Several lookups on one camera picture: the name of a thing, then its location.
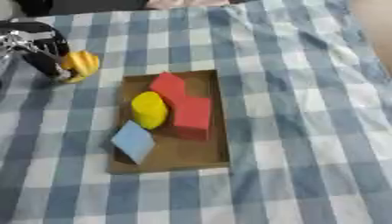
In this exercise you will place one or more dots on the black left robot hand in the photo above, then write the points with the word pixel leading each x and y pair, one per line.
pixel 46 57

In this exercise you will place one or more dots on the yellow toy banana bunch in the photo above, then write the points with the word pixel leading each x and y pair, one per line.
pixel 81 64

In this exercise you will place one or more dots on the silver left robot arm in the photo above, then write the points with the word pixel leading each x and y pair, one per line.
pixel 7 46

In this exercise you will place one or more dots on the brown cardboard box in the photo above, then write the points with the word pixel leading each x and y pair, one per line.
pixel 178 145

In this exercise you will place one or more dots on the yellow cylinder block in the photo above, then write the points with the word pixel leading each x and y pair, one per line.
pixel 149 109

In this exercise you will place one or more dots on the light blue cube block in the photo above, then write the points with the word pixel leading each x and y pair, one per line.
pixel 133 141

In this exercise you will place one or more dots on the person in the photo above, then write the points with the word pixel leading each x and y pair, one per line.
pixel 184 3

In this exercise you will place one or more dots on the red block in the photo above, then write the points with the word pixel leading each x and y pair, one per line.
pixel 186 105

